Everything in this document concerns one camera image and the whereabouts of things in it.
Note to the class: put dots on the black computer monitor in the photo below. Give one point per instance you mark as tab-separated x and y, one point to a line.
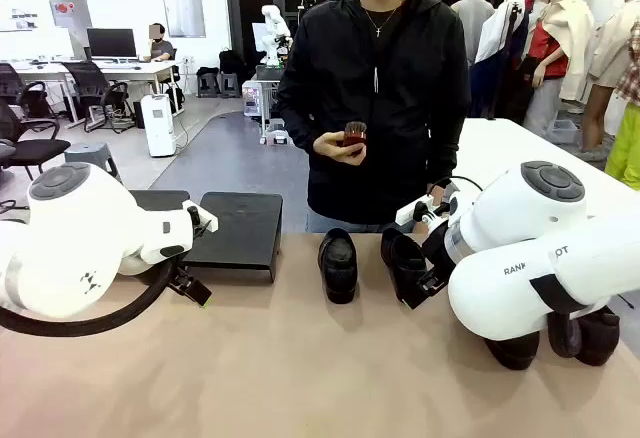
111	43

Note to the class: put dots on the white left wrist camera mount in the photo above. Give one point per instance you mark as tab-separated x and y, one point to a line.
205	220

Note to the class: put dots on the white side table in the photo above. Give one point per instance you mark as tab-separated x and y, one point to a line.
500	143

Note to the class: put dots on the mannequin in red top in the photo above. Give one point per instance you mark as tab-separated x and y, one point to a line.
547	53

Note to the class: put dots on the neon yellow garment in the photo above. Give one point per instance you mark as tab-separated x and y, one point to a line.
625	153

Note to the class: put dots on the background robot cart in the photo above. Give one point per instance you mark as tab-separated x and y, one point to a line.
260	98

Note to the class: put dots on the black office chair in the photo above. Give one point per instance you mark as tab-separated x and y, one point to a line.
10	80
35	150
87	83

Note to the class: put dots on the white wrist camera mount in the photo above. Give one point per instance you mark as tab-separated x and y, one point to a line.
205	220
410	213

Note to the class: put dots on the mannequin in white navy jacket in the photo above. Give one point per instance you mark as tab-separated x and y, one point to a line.
492	38

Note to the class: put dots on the figure in cream jacket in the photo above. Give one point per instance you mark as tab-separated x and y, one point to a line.
575	33

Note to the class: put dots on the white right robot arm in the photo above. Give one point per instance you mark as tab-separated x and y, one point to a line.
525	218

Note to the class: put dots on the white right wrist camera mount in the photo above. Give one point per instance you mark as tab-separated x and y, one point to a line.
410	213

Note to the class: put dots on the person's left forearm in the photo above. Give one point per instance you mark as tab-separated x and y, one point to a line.
447	148

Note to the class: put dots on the black backpack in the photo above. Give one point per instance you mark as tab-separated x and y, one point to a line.
231	62

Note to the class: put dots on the grey plastic stool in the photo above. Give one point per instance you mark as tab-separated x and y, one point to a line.
90	153

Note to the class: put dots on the grey cabinet with red button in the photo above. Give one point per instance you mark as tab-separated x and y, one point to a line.
70	13

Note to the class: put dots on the person's right hand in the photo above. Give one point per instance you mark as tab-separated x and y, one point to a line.
327	145

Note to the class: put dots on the mannequin in grey shirt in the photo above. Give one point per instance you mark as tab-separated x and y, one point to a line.
472	18

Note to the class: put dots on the person in black jacket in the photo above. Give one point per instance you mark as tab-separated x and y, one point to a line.
380	108

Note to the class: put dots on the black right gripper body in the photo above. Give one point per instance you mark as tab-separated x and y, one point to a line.
435	250

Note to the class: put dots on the white office desk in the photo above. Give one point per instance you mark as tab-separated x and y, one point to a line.
125	69

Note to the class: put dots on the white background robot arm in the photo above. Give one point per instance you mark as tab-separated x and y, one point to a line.
274	18

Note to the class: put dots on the black shoe pair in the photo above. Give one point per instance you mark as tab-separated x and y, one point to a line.
595	338

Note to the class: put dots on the white air purifier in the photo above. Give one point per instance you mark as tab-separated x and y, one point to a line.
158	125

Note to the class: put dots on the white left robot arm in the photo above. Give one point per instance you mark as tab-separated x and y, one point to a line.
75	228

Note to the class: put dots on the grey wall poster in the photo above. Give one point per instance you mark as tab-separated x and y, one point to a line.
184	8

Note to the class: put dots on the seated person in grey shirt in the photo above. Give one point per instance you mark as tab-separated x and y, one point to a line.
162	48

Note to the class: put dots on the small dark stool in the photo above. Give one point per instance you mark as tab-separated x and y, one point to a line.
230	85
207	85

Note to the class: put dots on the grey plastic bin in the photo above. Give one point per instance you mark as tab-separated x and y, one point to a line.
565	132

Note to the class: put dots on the black shoe stand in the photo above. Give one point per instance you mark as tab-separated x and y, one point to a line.
235	228
160	200

